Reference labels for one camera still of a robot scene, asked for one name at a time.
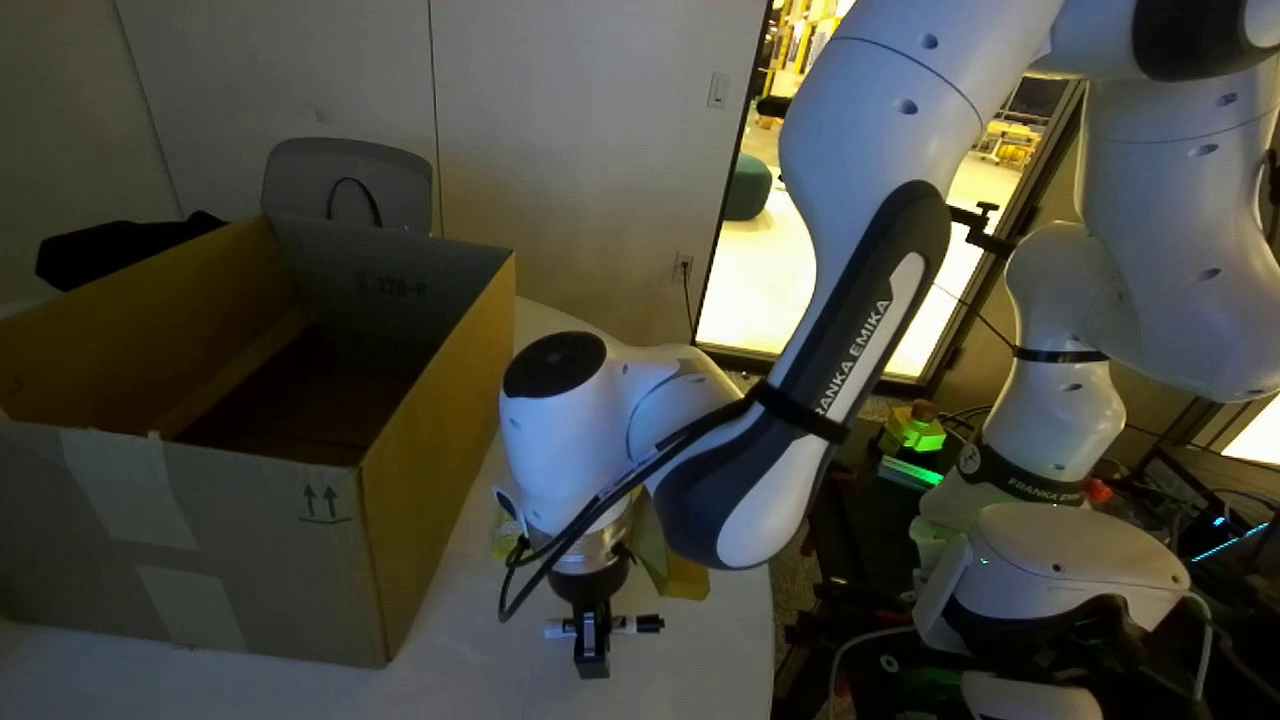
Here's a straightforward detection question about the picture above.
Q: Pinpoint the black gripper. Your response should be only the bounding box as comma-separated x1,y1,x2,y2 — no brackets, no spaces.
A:
564,568,633,684

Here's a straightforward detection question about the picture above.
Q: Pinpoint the black marker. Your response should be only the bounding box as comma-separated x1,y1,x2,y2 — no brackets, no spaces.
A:
540,608,669,641

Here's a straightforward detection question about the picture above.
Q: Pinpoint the yellow microfiber towel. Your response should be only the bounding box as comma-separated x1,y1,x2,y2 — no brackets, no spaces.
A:
494,483,712,602

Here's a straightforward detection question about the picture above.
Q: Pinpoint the open cardboard box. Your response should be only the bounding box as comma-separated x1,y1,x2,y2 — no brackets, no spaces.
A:
0,213,519,674

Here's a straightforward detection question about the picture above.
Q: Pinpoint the green lit electronic device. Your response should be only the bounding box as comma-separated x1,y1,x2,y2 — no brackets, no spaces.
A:
876,408,953,496

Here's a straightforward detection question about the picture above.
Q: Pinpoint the grey chair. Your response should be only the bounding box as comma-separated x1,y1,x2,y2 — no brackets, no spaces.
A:
258,132,436,239

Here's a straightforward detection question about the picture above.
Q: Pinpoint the black cloth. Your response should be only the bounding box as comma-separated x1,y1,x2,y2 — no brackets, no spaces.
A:
31,208,233,295

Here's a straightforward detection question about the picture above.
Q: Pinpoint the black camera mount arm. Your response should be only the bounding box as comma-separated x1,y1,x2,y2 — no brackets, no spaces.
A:
941,197,1039,269

